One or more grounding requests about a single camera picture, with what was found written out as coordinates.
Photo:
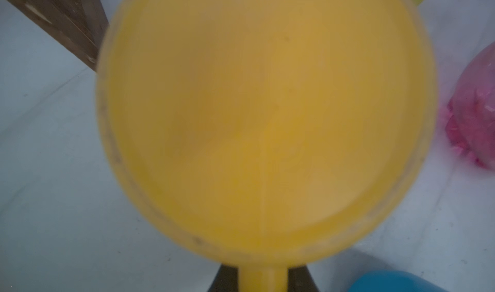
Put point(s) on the blue pump spray bottle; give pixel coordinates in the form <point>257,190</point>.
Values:
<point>392,281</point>

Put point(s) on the pink pump spray bottle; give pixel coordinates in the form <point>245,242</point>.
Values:
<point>470,126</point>

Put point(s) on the yellow plastic watering can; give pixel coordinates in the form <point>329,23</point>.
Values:
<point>266,134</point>

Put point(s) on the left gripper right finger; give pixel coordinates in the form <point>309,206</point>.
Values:
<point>300,280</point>

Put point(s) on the brown wooden slatted shelf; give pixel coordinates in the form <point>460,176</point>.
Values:
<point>78,25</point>

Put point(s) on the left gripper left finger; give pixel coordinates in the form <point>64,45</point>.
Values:
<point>226,280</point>

